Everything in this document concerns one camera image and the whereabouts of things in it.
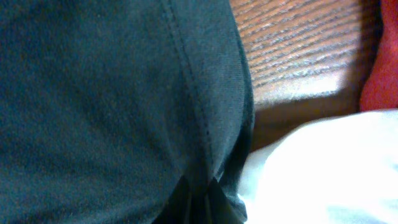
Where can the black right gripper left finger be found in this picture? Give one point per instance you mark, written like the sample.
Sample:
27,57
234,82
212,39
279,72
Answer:
184,206

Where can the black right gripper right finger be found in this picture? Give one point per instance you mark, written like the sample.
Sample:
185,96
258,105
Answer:
218,208

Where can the dark green t-shirt white print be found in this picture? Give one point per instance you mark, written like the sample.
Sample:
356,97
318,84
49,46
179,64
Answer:
106,104

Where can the red t-shirt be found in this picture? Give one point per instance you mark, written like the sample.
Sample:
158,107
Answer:
380,90

